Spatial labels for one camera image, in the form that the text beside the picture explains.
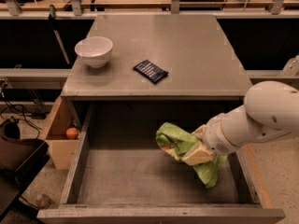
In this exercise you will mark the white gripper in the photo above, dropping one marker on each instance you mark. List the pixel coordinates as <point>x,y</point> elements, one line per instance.
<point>215,136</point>

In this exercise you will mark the green rice chip bag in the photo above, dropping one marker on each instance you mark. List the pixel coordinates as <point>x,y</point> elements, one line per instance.
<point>176,142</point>

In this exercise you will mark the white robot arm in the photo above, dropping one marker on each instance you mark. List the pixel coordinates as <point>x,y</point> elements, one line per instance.
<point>270,112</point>

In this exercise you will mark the grey cabinet with top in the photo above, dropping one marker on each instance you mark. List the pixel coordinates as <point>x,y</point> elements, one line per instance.
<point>192,49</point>

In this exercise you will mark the open grey top drawer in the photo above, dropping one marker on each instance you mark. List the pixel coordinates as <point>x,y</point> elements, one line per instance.
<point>119,175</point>

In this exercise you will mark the dark blue snack packet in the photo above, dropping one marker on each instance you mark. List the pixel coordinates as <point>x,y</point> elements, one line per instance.
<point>150,71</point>

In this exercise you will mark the orange ball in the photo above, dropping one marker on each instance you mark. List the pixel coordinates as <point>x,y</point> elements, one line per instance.
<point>71,133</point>

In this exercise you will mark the wooden box on floor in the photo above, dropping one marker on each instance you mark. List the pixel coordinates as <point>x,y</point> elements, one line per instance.
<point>61,148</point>

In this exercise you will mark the white ceramic bowl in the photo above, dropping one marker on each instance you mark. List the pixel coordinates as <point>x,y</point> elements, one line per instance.
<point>94,51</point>

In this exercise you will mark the small grey floor object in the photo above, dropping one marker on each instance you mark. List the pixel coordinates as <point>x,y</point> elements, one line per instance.
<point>43,201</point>

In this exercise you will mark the black bin on floor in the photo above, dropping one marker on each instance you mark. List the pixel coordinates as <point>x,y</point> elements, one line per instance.
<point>20,162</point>

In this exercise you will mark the metal railing frame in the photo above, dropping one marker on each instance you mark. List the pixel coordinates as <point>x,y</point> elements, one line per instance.
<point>82,9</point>

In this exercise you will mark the green handled tool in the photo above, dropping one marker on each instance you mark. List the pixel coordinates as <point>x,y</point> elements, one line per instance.
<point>52,19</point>

